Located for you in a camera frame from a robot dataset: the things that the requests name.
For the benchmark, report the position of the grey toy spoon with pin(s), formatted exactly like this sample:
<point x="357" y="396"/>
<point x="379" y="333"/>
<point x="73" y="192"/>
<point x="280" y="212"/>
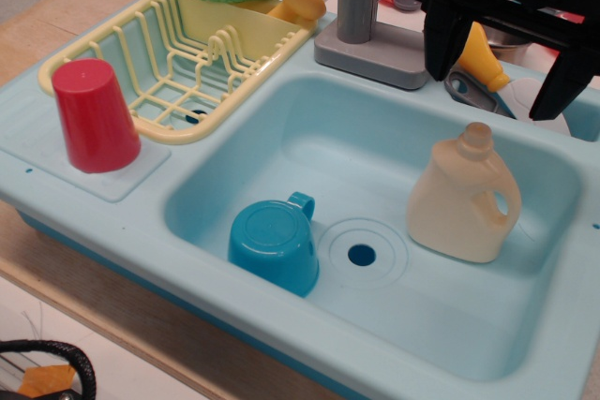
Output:
<point x="406" y="5"/>

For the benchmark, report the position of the steel toy pot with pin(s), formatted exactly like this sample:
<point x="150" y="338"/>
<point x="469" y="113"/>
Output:
<point x="500" y="40"/>

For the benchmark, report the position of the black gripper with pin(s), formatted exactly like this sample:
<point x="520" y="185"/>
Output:
<point x="569" y="26"/>

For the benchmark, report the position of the blue plastic mug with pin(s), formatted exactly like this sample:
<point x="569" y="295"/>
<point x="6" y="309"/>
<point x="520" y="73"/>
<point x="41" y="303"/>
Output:
<point x="273" y="239"/>

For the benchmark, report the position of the red plastic cup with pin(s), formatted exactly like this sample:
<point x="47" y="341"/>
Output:
<point x="97" y="127"/>

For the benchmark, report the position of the yellow handled toy knife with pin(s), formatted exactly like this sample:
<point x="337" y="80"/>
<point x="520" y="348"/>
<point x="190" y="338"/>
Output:
<point x="517" y="95"/>

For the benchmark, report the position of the grey toy utensil handle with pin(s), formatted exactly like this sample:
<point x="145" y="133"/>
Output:
<point x="465" y="89"/>

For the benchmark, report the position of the light blue toy sink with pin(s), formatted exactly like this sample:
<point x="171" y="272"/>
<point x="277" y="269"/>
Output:
<point x="147" y="246"/>

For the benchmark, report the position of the grey toy faucet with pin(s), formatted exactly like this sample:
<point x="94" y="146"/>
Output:
<point x="355" y="42"/>

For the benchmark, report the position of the yellow dish drying rack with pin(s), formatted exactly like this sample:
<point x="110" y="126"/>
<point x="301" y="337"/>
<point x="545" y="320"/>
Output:
<point x="184" y="66"/>

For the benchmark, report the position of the cream detergent bottle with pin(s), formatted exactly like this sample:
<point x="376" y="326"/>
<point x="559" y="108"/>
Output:
<point x="466" y="201"/>

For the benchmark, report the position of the orange tape piece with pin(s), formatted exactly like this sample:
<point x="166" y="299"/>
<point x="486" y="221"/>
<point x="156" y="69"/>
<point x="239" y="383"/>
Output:
<point x="39" y="381"/>

